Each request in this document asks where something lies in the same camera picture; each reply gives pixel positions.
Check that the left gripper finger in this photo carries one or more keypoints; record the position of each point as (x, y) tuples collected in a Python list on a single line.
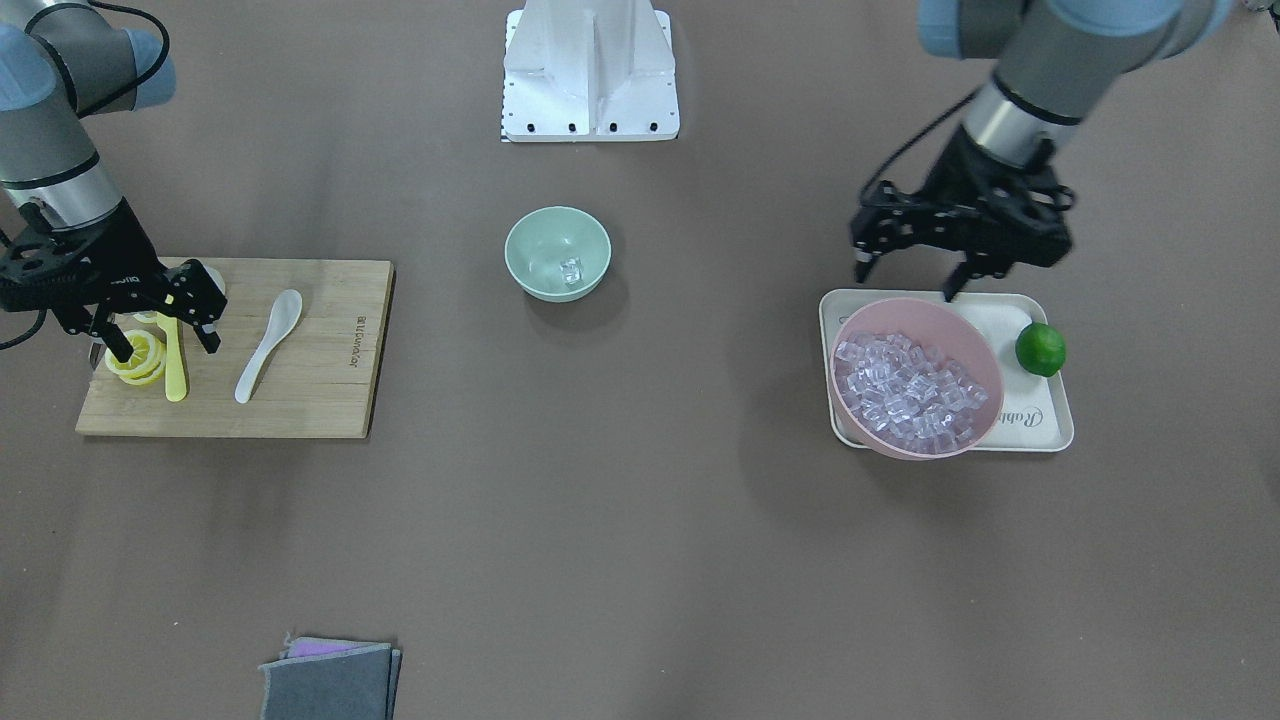
[(864, 264), (968, 269)]

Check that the yellow plastic knife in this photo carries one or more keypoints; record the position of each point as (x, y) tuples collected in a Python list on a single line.
[(175, 378)]

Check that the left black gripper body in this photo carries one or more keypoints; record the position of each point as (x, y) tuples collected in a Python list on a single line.
[(952, 178)]

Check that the light green bowl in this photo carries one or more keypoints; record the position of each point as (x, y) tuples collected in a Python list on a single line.
[(539, 242)]

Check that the purple cloth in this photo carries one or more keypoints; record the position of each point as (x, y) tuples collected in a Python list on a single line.
[(307, 646)]

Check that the pink bowl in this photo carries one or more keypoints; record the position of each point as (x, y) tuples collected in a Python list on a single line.
[(932, 324)]

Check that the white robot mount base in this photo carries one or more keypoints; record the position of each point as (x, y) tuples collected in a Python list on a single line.
[(589, 72)]

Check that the pile of clear ice cubes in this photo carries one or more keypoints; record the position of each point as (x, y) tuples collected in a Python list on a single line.
[(911, 396)]

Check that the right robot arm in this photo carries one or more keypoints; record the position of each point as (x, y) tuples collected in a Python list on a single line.
[(63, 62)]

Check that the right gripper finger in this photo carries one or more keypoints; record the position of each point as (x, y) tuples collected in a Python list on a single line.
[(207, 334), (118, 344)]

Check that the lower lemon slice stack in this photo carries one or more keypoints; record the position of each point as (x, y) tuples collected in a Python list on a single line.
[(147, 363)]

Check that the clear ice cube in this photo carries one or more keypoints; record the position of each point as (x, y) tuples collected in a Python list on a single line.
[(571, 272)]

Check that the green lime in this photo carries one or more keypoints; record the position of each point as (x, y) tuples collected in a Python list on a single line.
[(1041, 350)]

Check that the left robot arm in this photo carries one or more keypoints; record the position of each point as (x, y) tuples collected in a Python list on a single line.
[(1054, 62)]

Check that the white ceramic spoon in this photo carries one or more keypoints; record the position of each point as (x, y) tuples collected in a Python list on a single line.
[(283, 317)]

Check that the bamboo cutting board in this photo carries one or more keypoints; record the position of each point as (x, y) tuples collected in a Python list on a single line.
[(320, 382)]

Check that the cream rectangular tray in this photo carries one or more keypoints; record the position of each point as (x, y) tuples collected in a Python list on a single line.
[(1036, 414)]

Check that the grey folded cloth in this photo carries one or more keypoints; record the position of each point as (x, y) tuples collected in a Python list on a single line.
[(360, 684)]

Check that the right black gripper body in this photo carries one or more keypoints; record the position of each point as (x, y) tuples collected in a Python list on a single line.
[(118, 255)]

